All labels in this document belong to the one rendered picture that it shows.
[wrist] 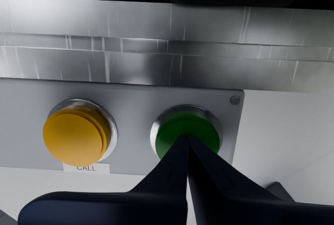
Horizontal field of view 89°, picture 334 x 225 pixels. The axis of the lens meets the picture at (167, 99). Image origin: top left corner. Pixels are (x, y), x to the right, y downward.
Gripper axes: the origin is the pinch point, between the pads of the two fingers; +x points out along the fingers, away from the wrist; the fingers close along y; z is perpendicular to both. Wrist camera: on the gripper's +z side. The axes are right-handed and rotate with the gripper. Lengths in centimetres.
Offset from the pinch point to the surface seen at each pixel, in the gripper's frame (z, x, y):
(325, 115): -1.9, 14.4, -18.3
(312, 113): -1.7, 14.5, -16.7
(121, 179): -13.6, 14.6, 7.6
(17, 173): -13.6, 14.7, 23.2
